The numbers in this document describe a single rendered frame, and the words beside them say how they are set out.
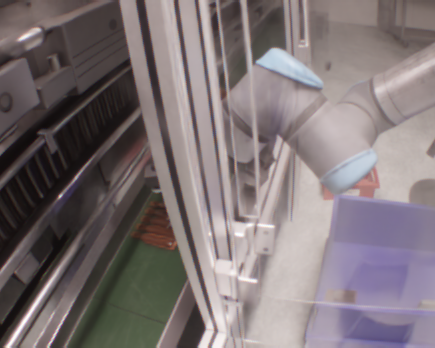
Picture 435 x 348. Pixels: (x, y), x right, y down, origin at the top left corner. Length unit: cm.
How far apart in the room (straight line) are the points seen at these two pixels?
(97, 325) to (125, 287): 9
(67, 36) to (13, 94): 11
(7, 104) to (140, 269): 38
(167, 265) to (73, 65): 37
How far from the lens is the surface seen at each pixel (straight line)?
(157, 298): 56
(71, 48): 42
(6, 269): 43
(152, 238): 62
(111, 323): 57
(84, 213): 69
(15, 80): 36
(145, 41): 26
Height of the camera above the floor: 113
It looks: 38 degrees down
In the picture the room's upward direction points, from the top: 8 degrees counter-clockwise
